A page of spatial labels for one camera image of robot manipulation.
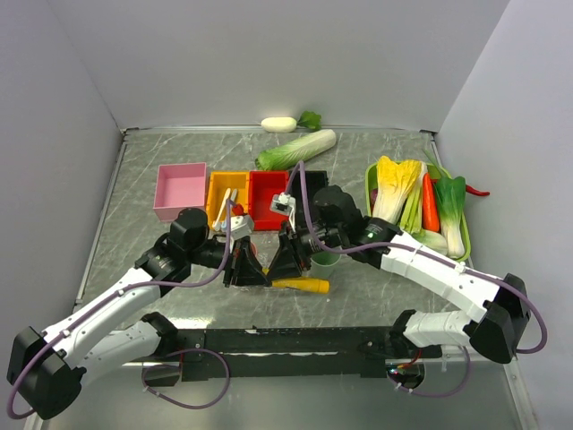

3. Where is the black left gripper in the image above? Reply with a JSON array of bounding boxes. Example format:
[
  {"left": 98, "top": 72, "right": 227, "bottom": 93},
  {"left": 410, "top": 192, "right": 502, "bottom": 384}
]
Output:
[{"left": 187, "top": 234, "right": 271, "bottom": 287}]

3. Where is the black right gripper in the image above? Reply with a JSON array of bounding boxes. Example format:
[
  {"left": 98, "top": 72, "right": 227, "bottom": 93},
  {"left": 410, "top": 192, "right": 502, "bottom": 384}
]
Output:
[{"left": 266, "top": 219, "right": 346, "bottom": 281}]

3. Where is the yellow toothpaste tube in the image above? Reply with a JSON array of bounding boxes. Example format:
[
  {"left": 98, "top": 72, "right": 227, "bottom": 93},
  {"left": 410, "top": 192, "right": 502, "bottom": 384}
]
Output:
[{"left": 270, "top": 271, "right": 330, "bottom": 294}]

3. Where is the mint green plastic cup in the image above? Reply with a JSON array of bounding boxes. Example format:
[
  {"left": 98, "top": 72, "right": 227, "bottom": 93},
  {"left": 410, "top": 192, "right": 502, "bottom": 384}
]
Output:
[{"left": 309, "top": 252, "right": 341, "bottom": 280}]

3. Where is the clear textured acrylic tray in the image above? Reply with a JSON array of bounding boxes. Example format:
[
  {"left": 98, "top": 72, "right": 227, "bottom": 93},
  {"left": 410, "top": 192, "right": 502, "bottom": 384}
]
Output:
[{"left": 228, "top": 250, "right": 329, "bottom": 294}]

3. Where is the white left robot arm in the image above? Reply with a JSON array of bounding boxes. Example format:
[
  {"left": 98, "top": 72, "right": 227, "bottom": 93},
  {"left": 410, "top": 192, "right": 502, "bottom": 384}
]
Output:
[{"left": 7, "top": 209, "right": 254, "bottom": 420}]

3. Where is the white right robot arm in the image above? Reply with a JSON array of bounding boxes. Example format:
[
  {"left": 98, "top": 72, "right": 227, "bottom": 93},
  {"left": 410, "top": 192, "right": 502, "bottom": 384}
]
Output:
[{"left": 267, "top": 185, "right": 530, "bottom": 364}]

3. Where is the lime green vegetable tray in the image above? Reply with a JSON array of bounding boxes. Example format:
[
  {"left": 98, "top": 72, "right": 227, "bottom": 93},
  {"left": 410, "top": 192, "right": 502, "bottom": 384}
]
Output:
[{"left": 364, "top": 162, "right": 471, "bottom": 262}]

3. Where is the red storage bin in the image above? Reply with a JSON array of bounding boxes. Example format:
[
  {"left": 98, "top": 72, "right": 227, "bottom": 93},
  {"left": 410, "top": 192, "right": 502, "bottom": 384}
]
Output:
[{"left": 247, "top": 171, "right": 289, "bottom": 231}]

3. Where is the yellow storage bin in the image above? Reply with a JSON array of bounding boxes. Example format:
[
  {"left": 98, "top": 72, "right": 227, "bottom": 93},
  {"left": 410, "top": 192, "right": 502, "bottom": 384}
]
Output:
[{"left": 206, "top": 171, "right": 249, "bottom": 231}]

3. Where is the black storage bin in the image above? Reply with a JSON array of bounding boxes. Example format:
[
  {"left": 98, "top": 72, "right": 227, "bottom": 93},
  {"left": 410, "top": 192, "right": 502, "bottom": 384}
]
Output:
[{"left": 289, "top": 170, "right": 329, "bottom": 226}]

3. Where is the pink drawer box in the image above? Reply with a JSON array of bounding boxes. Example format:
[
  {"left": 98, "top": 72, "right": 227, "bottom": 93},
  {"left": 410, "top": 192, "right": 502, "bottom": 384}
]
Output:
[{"left": 153, "top": 162, "right": 207, "bottom": 222}]

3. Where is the green napa cabbage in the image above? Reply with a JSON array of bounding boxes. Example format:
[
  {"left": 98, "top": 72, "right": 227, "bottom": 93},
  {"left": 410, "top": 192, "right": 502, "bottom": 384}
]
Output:
[{"left": 255, "top": 129, "right": 337, "bottom": 171}]

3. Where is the yellow napa cabbage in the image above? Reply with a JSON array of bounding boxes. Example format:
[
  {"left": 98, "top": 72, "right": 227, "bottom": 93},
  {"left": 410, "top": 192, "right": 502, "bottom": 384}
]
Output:
[{"left": 372, "top": 156, "right": 423, "bottom": 224}]

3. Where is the white radish with leaves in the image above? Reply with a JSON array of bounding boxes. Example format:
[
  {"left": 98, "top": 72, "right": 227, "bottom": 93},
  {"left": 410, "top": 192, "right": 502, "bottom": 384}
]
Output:
[{"left": 261, "top": 111, "right": 322, "bottom": 133}]

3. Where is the pale green cabbage head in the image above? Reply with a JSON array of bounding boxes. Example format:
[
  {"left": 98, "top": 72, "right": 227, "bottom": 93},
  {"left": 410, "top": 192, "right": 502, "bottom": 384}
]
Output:
[{"left": 412, "top": 229, "right": 449, "bottom": 255}]

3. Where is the orange carrot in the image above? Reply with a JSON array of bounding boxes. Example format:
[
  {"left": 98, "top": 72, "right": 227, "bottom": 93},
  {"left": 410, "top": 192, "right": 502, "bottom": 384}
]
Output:
[{"left": 422, "top": 173, "right": 440, "bottom": 233}]

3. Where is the green bok choy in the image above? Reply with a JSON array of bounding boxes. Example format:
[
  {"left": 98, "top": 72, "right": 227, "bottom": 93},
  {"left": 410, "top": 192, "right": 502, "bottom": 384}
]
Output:
[{"left": 424, "top": 150, "right": 466, "bottom": 260}]

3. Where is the red chili pepper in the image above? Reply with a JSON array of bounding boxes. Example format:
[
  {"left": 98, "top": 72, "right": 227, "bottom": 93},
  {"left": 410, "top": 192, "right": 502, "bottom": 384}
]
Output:
[{"left": 466, "top": 185, "right": 491, "bottom": 197}]

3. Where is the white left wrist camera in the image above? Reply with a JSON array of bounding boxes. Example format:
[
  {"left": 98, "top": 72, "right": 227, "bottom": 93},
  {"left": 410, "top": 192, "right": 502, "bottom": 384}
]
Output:
[{"left": 230, "top": 203, "right": 254, "bottom": 240}]

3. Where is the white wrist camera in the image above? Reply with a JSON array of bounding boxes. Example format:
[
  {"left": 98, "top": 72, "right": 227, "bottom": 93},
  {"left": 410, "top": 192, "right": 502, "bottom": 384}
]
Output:
[
  {"left": 269, "top": 193, "right": 296, "bottom": 229},
  {"left": 230, "top": 203, "right": 254, "bottom": 240}
]

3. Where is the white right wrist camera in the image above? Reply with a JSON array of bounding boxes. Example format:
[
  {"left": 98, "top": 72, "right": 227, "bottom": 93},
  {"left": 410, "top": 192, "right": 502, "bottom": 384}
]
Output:
[{"left": 269, "top": 193, "right": 296, "bottom": 229}]

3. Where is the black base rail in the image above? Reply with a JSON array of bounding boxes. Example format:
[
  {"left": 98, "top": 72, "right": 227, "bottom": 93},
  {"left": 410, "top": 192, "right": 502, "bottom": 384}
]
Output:
[{"left": 123, "top": 325, "right": 454, "bottom": 383}]

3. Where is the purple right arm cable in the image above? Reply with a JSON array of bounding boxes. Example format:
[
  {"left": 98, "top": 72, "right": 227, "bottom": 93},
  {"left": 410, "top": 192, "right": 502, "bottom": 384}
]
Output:
[{"left": 286, "top": 159, "right": 549, "bottom": 400}]

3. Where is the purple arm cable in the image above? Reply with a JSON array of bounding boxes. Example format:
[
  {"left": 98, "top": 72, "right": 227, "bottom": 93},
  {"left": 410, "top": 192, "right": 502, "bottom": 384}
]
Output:
[
  {"left": 6, "top": 199, "right": 236, "bottom": 420},
  {"left": 286, "top": 159, "right": 549, "bottom": 400}
]

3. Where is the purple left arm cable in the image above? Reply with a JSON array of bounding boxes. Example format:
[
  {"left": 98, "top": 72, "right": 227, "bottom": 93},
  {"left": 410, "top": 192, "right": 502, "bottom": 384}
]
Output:
[{"left": 6, "top": 199, "right": 236, "bottom": 420}]

